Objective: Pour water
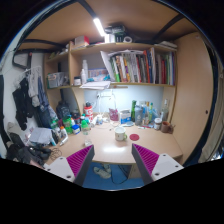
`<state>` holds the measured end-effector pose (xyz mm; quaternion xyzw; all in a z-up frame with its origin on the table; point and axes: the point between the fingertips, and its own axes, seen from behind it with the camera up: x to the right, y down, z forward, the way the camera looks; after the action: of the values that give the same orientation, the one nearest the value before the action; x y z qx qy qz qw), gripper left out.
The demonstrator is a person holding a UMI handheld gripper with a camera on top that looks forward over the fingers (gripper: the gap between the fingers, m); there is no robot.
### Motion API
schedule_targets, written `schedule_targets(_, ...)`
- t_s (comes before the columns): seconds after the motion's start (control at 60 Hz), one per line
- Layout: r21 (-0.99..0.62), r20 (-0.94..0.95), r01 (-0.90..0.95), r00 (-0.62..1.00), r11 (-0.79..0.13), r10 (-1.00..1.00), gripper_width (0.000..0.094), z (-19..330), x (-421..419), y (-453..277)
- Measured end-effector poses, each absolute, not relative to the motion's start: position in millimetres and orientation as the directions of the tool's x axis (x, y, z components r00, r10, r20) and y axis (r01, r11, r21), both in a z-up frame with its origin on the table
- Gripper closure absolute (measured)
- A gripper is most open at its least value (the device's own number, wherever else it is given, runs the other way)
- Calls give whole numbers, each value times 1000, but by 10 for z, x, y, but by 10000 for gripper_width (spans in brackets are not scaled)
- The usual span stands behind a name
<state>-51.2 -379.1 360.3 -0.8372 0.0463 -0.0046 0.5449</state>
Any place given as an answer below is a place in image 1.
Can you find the brown ceramic mug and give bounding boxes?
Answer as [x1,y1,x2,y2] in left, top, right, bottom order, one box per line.
[161,121,173,134]

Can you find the green tall bottle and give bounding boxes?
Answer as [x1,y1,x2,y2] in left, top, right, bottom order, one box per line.
[131,100,137,122]

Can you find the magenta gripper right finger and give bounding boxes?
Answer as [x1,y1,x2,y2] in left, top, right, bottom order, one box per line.
[132,144,183,185]

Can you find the clear glass bottle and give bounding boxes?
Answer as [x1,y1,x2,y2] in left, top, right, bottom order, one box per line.
[161,99,169,121]

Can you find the grey slippers on floor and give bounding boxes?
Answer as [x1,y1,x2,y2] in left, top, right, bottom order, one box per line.
[93,164,111,179]

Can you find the red white canister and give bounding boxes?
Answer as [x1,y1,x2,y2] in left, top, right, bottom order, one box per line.
[84,102,93,121]

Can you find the white papers on desk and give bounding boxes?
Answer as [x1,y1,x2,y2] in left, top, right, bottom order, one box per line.
[29,127,52,144]

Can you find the pink white box top shelf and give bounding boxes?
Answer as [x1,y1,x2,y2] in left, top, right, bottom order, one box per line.
[75,36,89,46]

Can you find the blue small box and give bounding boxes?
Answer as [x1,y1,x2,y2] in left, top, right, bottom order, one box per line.
[72,124,80,135]

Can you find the red round coaster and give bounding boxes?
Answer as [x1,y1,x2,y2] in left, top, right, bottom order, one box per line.
[129,134,140,141]

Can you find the black backpack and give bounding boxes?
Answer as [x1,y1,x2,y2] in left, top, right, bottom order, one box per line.
[56,100,70,119]

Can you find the clear storage box on shelf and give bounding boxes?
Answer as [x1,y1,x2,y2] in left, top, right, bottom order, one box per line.
[47,72,65,88]

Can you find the white blue tissue box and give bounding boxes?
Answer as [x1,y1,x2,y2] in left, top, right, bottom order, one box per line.
[119,109,131,124]

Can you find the white paper stack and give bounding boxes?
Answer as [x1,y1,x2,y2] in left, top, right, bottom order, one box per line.
[81,81,111,90]

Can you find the grey metal tumbler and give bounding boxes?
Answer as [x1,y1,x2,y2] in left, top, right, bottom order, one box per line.
[135,105,143,126]

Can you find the pink snack bag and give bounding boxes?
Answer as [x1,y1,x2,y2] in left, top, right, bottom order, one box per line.
[109,109,119,121]

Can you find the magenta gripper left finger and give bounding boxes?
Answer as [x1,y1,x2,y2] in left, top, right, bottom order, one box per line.
[45,145,95,186]

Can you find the row of books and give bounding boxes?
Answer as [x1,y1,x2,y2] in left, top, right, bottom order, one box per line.
[101,47,176,86]

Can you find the black hanging clothes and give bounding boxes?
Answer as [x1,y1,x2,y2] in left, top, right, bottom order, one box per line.
[12,78,34,131]

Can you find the wooden shelf unit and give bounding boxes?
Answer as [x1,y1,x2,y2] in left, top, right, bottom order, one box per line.
[44,43,177,112]

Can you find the white fluorescent light tube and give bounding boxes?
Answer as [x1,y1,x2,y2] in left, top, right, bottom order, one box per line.
[93,17,105,37]

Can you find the white tall bottle on shelf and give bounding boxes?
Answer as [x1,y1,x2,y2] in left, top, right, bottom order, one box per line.
[82,60,88,84]

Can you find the white ceramic mug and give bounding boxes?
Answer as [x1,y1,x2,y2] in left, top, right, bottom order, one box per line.
[115,127,127,141]

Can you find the green bottle left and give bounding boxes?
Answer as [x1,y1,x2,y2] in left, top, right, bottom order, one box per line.
[62,116,73,134]

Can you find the clear plastic water bottle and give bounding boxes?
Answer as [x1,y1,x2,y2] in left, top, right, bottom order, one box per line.
[81,120,92,146]

